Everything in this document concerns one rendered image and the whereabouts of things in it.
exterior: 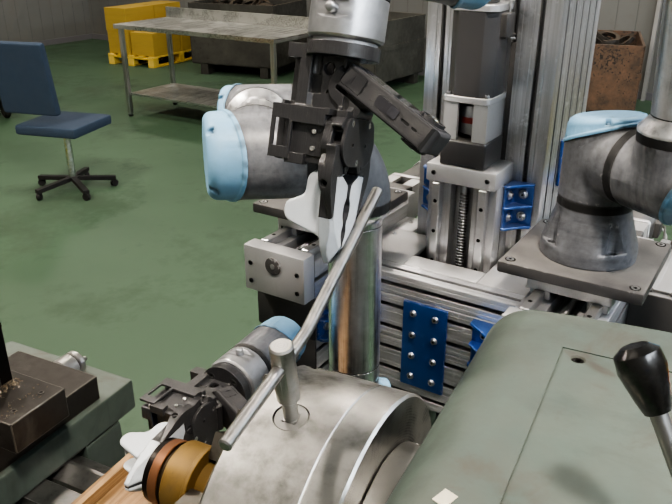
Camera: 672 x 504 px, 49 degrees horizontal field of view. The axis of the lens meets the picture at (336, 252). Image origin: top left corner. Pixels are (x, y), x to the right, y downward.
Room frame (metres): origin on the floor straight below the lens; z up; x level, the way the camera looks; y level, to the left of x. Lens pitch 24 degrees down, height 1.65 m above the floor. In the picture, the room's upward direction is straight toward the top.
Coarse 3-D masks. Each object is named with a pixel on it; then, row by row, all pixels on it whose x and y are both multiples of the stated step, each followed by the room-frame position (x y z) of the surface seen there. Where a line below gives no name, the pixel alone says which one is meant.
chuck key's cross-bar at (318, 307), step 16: (368, 208) 0.71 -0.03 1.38; (352, 240) 0.67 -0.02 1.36; (336, 272) 0.64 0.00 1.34; (320, 304) 0.60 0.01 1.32; (304, 336) 0.57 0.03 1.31; (272, 368) 0.53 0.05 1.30; (272, 384) 0.51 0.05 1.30; (256, 400) 0.49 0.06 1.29; (240, 416) 0.47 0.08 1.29; (240, 432) 0.46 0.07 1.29; (224, 448) 0.45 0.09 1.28
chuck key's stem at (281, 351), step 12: (276, 348) 0.53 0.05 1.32; (288, 348) 0.53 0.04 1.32; (276, 360) 0.53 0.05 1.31; (288, 360) 0.53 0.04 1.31; (288, 372) 0.53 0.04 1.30; (288, 384) 0.53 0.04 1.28; (276, 396) 0.54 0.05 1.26; (288, 396) 0.53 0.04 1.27; (288, 408) 0.54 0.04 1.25; (288, 420) 0.54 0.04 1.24
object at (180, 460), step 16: (160, 448) 0.65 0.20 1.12; (176, 448) 0.65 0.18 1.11; (192, 448) 0.65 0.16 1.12; (208, 448) 0.64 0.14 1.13; (160, 464) 0.63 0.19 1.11; (176, 464) 0.62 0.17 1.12; (192, 464) 0.62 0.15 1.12; (208, 464) 0.63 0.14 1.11; (144, 480) 0.63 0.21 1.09; (160, 480) 0.62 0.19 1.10; (176, 480) 0.61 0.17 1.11; (192, 480) 0.61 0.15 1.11; (144, 496) 0.63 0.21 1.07; (160, 496) 0.61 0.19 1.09; (176, 496) 0.60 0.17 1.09
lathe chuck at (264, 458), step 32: (320, 384) 0.60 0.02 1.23; (352, 384) 0.61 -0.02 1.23; (256, 416) 0.55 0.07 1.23; (320, 416) 0.55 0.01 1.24; (256, 448) 0.52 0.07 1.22; (288, 448) 0.52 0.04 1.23; (320, 448) 0.51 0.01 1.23; (224, 480) 0.50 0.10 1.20; (256, 480) 0.50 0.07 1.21; (288, 480) 0.49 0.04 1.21
